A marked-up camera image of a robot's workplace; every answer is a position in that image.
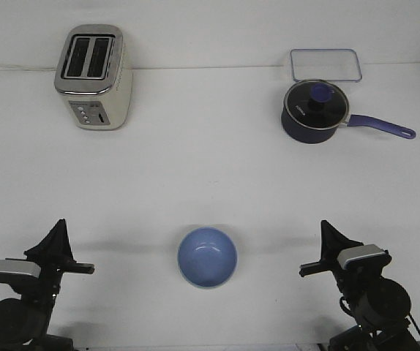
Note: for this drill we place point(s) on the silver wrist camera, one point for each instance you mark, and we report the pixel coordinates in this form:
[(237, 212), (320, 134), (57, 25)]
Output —
[(357, 253), (18, 271)]

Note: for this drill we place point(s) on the blue bowl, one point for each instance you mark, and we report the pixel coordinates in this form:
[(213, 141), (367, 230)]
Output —
[(207, 257)]

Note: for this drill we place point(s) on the clear container lid blue rim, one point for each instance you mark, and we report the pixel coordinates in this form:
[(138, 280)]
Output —
[(335, 65)]

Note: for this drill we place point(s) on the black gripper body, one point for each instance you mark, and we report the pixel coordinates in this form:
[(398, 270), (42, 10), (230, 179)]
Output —
[(53, 268), (356, 277)]

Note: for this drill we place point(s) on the glass pot lid blue knob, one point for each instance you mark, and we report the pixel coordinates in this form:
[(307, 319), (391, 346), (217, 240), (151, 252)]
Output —
[(316, 104)]

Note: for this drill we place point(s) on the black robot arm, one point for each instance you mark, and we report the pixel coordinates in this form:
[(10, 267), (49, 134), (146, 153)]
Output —
[(24, 321), (380, 306)]

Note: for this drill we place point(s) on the white and silver toaster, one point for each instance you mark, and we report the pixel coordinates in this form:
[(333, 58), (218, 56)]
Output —
[(94, 78)]

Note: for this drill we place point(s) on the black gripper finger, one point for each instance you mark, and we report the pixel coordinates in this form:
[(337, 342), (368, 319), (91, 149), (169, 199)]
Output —
[(54, 247), (333, 241)]

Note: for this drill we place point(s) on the dark blue saucepan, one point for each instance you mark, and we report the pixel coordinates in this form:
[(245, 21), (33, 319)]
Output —
[(313, 136)]

